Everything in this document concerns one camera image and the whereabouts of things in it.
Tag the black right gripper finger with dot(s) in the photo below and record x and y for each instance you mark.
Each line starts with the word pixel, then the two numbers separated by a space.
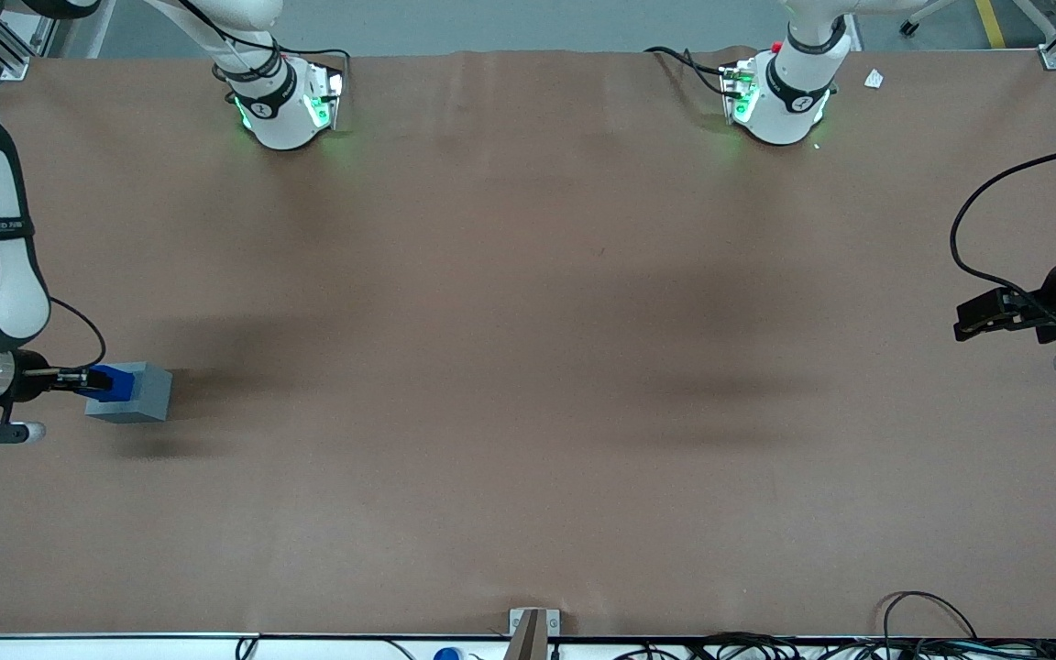
pixel 93 373
pixel 88 388

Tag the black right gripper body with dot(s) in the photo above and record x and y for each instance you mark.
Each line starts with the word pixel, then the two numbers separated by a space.
pixel 30 379

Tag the small blue square part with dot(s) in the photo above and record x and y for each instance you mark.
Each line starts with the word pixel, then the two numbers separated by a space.
pixel 117 385

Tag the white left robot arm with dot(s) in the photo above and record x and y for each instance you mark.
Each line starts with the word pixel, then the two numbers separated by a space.
pixel 789 101

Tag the gray square base block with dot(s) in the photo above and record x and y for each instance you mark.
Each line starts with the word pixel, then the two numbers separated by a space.
pixel 148 399

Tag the white paper scrap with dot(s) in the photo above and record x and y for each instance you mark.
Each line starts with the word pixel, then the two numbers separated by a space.
pixel 874 79

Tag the black chair caster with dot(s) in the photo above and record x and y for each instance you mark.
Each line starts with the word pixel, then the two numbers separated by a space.
pixel 907 27

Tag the brown table cover sheet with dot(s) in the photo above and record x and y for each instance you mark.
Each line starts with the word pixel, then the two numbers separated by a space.
pixel 528 367

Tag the blue round cap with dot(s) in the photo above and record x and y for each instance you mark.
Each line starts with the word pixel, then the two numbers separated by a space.
pixel 447 654

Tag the grey metal table bracket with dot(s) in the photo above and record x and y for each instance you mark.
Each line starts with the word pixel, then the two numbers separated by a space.
pixel 528 637

